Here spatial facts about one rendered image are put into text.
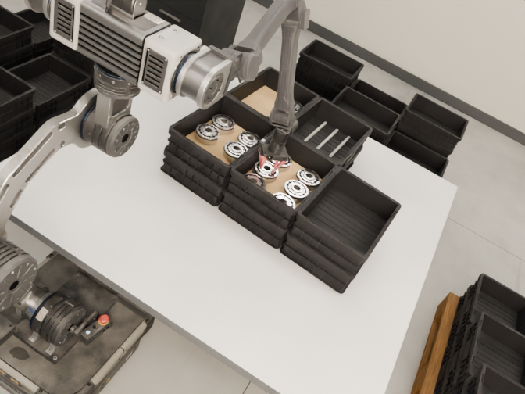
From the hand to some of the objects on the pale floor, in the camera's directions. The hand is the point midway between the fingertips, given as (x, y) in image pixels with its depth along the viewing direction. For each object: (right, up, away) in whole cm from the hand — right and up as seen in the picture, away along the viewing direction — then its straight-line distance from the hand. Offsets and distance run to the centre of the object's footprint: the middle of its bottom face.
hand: (267, 166), depth 216 cm
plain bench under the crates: (-24, -56, +64) cm, 88 cm away
